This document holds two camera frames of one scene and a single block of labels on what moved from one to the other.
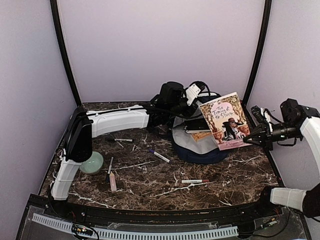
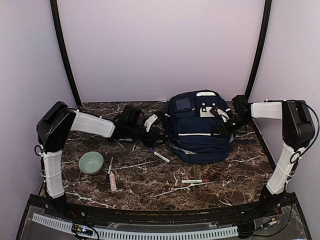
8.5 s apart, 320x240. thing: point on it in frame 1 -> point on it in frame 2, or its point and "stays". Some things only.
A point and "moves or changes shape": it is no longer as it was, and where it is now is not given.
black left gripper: (188, 113) -> (150, 142)
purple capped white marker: (160, 155) stays
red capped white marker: (195, 181) stays
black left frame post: (62, 42) stays
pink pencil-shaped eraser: (112, 182) stays
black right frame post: (267, 20) stays
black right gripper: (261, 131) -> (229, 132)
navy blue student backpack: (205, 151) moves or changes shape
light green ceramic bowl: (93, 164) stays
